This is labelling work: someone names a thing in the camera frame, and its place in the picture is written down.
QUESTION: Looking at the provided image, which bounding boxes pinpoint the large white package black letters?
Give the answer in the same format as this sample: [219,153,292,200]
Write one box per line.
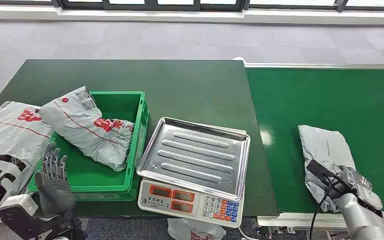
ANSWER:
[0,100,55,210]

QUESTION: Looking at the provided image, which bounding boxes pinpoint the plain grey package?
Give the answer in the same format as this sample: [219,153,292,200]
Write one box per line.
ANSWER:
[297,124,373,214]

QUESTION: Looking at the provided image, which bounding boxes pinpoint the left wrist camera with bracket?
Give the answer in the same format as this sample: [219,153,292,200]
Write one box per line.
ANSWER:
[0,194,39,217]

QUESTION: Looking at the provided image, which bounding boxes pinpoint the green conveyor belt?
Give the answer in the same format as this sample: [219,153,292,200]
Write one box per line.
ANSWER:
[233,56,384,233]

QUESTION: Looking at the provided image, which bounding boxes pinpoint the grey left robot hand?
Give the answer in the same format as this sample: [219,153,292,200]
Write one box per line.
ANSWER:
[34,141,77,218]

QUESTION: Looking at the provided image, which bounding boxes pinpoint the white electronic scale body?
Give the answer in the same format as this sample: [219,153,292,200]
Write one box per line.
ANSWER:
[137,124,248,229]

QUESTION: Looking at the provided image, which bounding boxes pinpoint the white scale cable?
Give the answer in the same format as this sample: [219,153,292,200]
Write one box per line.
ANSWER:
[237,226,259,240]

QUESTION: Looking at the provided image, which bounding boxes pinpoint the white bag with red print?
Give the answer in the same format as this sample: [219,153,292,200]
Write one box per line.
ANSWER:
[167,217,227,240]

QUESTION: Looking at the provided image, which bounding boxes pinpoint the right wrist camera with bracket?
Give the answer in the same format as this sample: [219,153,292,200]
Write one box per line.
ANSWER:
[306,159,346,194]

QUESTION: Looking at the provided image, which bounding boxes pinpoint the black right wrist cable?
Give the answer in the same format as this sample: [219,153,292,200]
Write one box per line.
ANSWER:
[308,177,335,240]

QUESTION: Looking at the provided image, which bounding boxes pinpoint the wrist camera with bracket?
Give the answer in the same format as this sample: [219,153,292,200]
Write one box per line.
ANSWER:
[0,194,39,217]
[306,159,346,194]

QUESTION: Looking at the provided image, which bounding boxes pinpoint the green plastic basket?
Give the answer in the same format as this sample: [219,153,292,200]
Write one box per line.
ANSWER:
[27,91,150,202]

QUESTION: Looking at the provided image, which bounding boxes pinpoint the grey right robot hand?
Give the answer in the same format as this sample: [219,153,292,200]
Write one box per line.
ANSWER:
[336,165,384,212]

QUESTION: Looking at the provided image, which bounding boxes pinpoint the grey package with red print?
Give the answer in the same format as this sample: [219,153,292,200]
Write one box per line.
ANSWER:
[38,86,136,172]

